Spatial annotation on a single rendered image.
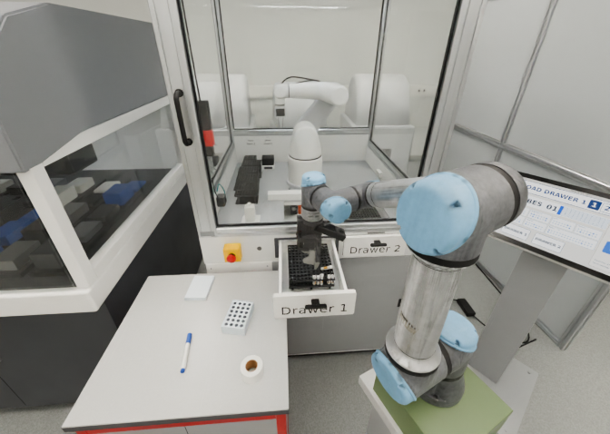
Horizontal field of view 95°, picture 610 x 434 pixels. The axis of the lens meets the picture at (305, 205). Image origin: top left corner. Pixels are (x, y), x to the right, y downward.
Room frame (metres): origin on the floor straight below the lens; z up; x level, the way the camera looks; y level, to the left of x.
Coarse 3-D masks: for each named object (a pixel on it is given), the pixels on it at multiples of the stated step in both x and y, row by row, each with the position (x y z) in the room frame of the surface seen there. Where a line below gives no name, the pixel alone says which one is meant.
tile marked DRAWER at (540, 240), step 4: (536, 232) 0.93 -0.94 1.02; (536, 236) 0.92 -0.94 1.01; (540, 236) 0.92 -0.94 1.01; (544, 236) 0.91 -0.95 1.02; (532, 240) 0.92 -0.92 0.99; (536, 240) 0.91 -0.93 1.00; (540, 240) 0.91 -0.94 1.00; (544, 240) 0.90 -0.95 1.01; (548, 240) 0.90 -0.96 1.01; (552, 240) 0.89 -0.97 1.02; (556, 240) 0.89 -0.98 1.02; (536, 244) 0.90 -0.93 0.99; (540, 244) 0.90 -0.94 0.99; (544, 244) 0.89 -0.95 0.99; (548, 244) 0.88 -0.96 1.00; (552, 244) 0.88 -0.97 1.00; (556, 244) 0.87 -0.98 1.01; (560, 244) 0.87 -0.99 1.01; (564, 244) 0.86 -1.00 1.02; (548, 248) 0.88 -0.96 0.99; (552, 248) 0.87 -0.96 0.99; (556, 248) 0.86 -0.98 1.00; (560, 248) 0.86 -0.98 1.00
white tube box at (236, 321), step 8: (232, 304) 0.75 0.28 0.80; (240, 304) 0.77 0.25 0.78; (248, 304) 0.76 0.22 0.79; (232, 312) 0.72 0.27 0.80; (240, 312) 0.72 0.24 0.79; (248, 312) 0.72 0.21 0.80; (224, 320) 0.68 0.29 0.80; (232, 320) 0.69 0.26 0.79; (240, 320) 0.68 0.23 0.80; (248, 320) 0.69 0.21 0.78; (224, 328) 0.65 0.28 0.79; (232, 328) 0.65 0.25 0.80; (240, 328) 0.65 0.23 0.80
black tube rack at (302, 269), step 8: (288, 248) 0.97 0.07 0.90; (296, 248) 0.98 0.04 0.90; (320, 248) 0.98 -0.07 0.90; (288, 256) 0.92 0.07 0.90; (296, 256) 0.92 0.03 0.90; (304, 256) 0.92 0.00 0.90; (320, 256) 0.95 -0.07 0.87; (328, 256) 0.92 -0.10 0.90; (288, 264) 0.90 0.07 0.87; (296, 264) 0.87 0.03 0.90; (304, 264) 0.87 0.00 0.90; (320, 264) 0.87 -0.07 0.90; (328, 264) 0.87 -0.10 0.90; (296, 272) 0.82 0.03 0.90; (304, 272) 0.85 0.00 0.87; (312, 272) 0.82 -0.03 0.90; (320, 272) 0.82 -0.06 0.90; (328, 272) 0.82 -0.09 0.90; (296, 288) 0.78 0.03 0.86
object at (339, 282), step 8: (296, 240) 1.04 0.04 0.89; (328, 240) 1.04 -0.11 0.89; (280, 248) 0.98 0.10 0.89; (328, 248) 1.04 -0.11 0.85; (280, 256) 0.92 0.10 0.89; (336, 256) 0.93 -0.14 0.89; (280, 264) 0.87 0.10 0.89; (336, 264) 0.90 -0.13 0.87; (280, 272) 0.83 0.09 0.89; (288, 272) 0.89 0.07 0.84; (336, 272) 0.89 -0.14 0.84; (280, 280) 0.79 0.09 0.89; (288, 280) 0.85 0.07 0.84; (336, 280) 0.85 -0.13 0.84; (344, 280) 0.79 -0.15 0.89; (280, 288) 0.75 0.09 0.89; (288, 288) 0.80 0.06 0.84; (304, 288) 0.80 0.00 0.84; (312, 288) 0.80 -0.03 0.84; (320, 288) 0.80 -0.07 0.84; (328, 288) 0.80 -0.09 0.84; (336, 288) 0.80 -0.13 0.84; (344, 288) 0.75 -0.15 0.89
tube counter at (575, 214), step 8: (552, 208) 0.98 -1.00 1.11; (560, 208) 0.97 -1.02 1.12; (568, 208) 0.96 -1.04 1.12; (568, 216) 0.93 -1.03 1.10; (576, 216) 0.92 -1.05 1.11; (584, 216) 0.91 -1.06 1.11; (592, 216) 0.90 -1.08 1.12; (600, 216) 0.89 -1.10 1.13; (592, 224) 0.88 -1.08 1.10; (600, 224) 0.87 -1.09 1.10
